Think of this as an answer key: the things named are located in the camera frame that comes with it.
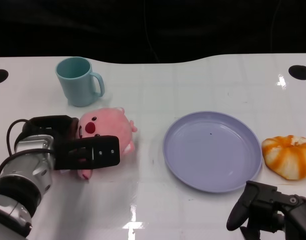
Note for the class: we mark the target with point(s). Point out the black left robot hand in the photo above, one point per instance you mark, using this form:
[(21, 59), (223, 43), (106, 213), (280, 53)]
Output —
[(93, 152)]

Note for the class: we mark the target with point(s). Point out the orange white striped bun toy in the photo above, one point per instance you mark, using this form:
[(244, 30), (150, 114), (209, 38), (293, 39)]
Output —
[(288, 157)]

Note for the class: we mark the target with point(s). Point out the teal plastic mug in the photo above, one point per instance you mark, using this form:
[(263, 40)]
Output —
[(75, 87)]

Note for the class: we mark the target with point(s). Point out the black backdrop curtain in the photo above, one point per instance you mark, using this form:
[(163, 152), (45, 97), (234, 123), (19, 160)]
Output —
[(153, 25)]

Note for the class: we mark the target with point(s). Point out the lavender plastic plate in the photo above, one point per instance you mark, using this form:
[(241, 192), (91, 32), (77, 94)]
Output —
[(210, 152)]

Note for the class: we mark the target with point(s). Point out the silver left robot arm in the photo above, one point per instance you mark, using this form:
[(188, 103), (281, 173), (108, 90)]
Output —
[(18, 180)]

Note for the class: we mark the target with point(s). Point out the pink plush pig doll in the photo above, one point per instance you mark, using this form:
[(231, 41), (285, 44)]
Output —
[(110, 122)]

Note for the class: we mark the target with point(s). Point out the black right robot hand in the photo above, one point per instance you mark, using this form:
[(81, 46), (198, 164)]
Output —
[(275, 207)]

